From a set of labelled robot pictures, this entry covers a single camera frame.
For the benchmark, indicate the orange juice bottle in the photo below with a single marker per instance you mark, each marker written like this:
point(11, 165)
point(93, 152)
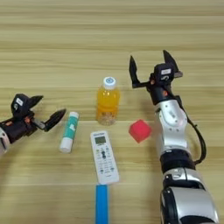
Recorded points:
point(108, 100)

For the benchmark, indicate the blue rectangular block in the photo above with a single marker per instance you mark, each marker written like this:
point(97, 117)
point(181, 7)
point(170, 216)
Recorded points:
point(101, 204)

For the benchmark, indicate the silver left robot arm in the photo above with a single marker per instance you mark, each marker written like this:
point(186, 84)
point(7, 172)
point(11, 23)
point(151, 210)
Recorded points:
point(3, 143)

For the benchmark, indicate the white remote control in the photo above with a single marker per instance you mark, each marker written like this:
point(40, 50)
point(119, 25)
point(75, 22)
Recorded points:
point(104, 157)

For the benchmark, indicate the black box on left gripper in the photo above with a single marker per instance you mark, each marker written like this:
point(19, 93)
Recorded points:
point(19, 105)

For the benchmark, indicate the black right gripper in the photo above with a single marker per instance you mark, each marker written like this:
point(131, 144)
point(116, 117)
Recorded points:
point(162, 93)

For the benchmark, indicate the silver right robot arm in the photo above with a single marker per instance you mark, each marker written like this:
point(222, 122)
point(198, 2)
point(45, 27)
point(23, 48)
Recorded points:
point(175, 131)

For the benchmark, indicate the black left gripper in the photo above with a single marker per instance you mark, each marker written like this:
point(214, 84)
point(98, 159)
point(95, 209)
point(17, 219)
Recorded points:
point(17, 128)

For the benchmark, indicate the green and white tube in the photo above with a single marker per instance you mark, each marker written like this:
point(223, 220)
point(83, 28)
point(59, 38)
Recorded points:
point(70, 131)

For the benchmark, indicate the red cube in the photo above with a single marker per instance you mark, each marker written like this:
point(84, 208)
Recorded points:
point(140, 131)

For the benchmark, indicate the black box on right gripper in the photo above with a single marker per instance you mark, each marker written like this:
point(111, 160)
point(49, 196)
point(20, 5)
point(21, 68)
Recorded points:
point(162, 73)

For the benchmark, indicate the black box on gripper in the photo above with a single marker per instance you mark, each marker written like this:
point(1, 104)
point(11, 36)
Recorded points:
point(162, 73)
point(19, 105)

